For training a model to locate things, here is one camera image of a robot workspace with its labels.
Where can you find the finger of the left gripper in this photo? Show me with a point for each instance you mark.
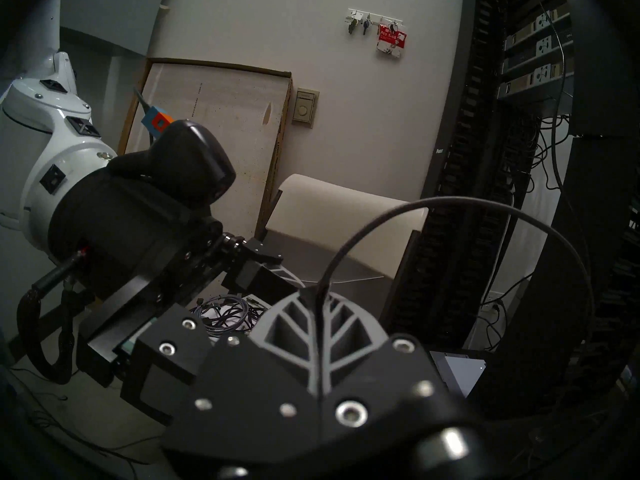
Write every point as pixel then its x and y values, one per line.
pixel 165 364
pixel 260 274

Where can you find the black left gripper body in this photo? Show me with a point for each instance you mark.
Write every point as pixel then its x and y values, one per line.
pixel 130 244

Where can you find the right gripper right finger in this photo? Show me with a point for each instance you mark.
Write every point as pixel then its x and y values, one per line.
pixel 380 384

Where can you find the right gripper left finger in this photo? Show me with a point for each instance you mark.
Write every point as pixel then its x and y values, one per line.
pixel 250 394

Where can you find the black UPS with white lid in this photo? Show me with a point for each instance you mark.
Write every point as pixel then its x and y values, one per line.
pixel 462 374

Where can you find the beige folding chair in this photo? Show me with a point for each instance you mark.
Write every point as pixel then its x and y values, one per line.
pixel 340 209

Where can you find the large pale cardboard sheet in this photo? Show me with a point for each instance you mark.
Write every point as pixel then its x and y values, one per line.
pixel 225 134

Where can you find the black server rack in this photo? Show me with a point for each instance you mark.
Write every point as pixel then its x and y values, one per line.
pixel 475 134

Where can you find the red white key tag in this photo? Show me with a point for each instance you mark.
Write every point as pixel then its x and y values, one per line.
pixel 391 41

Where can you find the gold mesh rack server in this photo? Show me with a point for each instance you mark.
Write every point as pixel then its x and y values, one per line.
pixel 520 86
pixel 525 34

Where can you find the dark mesh Dell server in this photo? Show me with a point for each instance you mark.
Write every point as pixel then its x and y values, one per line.
pixel 522 59

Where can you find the beige wall control plate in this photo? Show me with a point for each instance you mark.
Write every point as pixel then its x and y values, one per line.
pixel 306 108

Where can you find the white key hook rail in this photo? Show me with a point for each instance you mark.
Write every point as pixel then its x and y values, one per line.
pixel 372 13

